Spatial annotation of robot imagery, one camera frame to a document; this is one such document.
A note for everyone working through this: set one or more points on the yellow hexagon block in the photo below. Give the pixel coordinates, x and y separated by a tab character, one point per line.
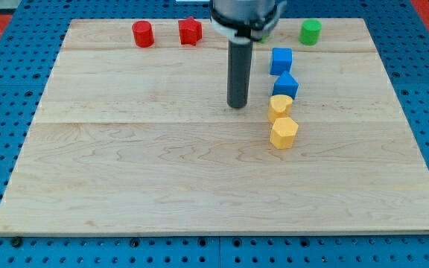
283	133

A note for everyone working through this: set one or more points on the blue cube block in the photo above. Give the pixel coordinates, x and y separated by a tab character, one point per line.
281	60

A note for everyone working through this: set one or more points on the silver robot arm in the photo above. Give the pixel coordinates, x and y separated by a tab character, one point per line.
245	11

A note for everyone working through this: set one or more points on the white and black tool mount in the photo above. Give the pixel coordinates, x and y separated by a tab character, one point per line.
238	31

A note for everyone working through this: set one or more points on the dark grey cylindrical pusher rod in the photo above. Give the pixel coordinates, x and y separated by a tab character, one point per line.
238	77

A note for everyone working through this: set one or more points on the wooden board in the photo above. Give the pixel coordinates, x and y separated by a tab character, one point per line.
140	142

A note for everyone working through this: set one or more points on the red star block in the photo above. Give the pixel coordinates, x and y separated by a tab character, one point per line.
190	31

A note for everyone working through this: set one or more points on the green block behind arm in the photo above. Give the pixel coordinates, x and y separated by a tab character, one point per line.
264	39

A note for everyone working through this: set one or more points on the yellow heart block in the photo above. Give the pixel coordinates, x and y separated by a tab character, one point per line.
279	107

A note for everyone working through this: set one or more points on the green cylinder block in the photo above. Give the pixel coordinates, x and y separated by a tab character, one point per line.
310	32

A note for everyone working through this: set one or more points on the blue pentagon block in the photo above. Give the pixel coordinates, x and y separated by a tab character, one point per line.
286	84

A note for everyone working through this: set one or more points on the red cylinder block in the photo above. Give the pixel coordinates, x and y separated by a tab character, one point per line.
143	33

